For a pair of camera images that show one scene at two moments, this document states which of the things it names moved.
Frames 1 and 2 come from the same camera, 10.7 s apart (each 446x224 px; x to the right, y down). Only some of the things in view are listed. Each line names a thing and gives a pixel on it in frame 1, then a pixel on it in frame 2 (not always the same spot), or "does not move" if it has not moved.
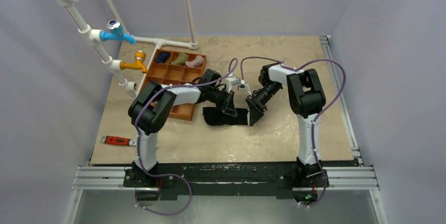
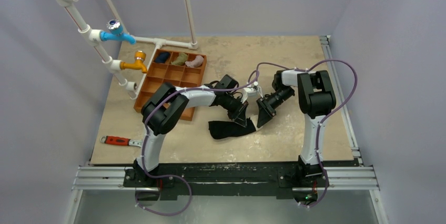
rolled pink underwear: [195, 63] does not move
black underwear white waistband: [214, 116] -> [222, 129]
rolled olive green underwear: [181, 60] does not move
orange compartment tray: [173, 68] does not move
